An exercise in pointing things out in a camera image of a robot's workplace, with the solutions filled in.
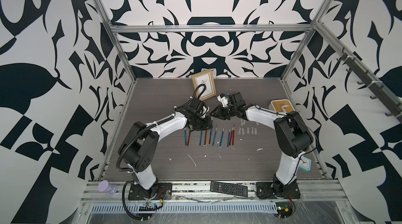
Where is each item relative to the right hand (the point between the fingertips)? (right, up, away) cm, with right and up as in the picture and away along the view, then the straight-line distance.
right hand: (210, 112), depth 91 cm
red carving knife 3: (+14, -14, +2) cm, 20 cm away
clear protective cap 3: (+17, -12, +2) cm, 21 cm away
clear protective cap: (+20, -6, +5) cm, 22 cm away
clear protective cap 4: (+20, -12, +2) cm, 23 cm away
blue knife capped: (-5, -15, 0) cm, 16 cm away
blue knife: (-14, -15, 0) cm, 20 cm away
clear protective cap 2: (+18, -2, -28) cm, 33 cm away
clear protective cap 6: (+27, -11, +2) cm, 29 cm away
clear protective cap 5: (+25, -11, +2) cm, 28 cm away
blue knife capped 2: (+7, -15, 0) cm, 16 cm away
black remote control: (+8, -34, -17) cm, 39 cm away
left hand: (+1, -6, -4) cm, 7 cm away
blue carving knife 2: (+2, -15, 0) cm, 15 cm away
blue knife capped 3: (+11, -15, 0) cm, 18 cm away
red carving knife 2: (+12, -15, 0) cm, 19 cm away
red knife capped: (0, -16, 0) cm, 16 cm away
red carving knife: (-2, -15, 0) cm, 15 cm away
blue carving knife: (+1, -11, +3) cm, 12 cm away
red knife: (-12, -14, 0) cm, 19 cm away
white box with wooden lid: (+45, +3, +7) cm, 46 cm away
